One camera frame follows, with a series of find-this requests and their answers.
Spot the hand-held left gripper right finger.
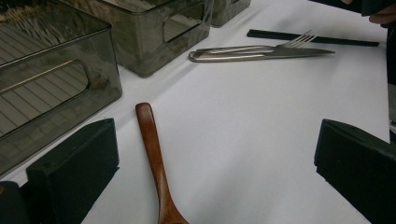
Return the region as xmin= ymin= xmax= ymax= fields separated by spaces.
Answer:
xmin=314 ymin=119 xmax=396 ymax=224

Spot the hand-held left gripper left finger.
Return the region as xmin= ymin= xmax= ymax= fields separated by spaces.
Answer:
xmin=26 ymin=118 xmax=120 ymax=224

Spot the black chopstick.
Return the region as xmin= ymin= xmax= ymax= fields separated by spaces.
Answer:
xmin=247 ymin=30 xmax=381 ymax=48

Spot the brown wooden spoon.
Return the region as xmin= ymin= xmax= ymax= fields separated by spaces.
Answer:
xmin=134 ymin=102 xmax=191 ymax=224

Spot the metal chopsticks pair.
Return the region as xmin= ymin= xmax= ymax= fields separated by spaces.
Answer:
xmin=188 ymin=46 xmax=336 ymax=63

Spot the smoky clear bin with chopsticks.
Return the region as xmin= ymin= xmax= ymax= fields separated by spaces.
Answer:
xmin=0 ymin=0 xmax=123 ymax=178

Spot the smoky clear plastic bin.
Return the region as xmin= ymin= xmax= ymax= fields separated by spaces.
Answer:
xmin=211 ymin=0 xmax=252 ymax=28
xmin=59 ymin=0 xmax=215 ymax=78

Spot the metal fork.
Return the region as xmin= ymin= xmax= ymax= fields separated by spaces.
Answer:
xmin=194 ymin=30 xmax=318 ymax=54

